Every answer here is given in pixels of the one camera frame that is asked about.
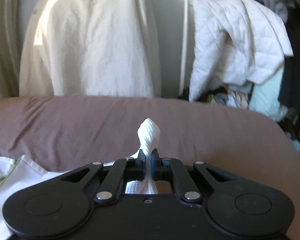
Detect white waffle pajama top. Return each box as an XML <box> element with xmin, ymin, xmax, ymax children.
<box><xmin>0</xmin><ymin>118</ymin><xmax>160</xmax><ymax>239</ymax></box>

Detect white clothes rack pole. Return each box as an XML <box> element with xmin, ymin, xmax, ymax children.
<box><xmin>179</xmin><ymin>0</ymin><xmax>189</xmax><ymax>96</ymax></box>

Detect mauve bed sheet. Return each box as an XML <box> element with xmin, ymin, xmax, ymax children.
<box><xmin>0</xmin><ymin>96</ymin><xmax>300</xmax><ymax>239</ymax></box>

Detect mint green hanging garment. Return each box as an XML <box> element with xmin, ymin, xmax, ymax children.
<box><xmin>249</xmin><ymin>64</ymin><xmax>288</xmax><ymax>122</ymax></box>

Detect beige curtain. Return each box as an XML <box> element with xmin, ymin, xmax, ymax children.
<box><xmin>0</xmin><ymin>0</ymin><xmax>161</xmax><ymax>98</ymax></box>

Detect hanging white quilted jacket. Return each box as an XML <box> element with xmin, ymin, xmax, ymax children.
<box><xmin>189</xmin><ymin>0</ymin><xmax>293</xmax><ymax>102</ymax></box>

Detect hanging black garment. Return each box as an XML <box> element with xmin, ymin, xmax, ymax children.
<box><xmin>278</xmin><ymin>6</ymin><xmax>300</xmax><ymax>112</ymax></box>

